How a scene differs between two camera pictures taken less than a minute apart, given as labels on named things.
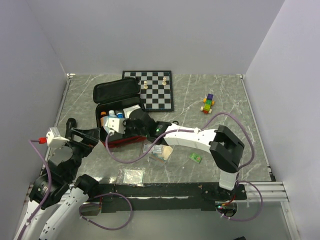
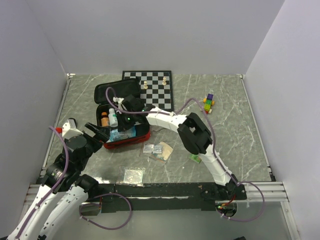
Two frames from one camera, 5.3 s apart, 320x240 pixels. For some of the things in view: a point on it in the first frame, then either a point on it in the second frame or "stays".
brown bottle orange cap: [103, 114] stays
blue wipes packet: [105, 123] → [115, 135]
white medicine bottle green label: [112, 113] stays
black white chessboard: [155, 89] stays
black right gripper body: [131, 129] → [127, 120]
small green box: [195, 157] stays
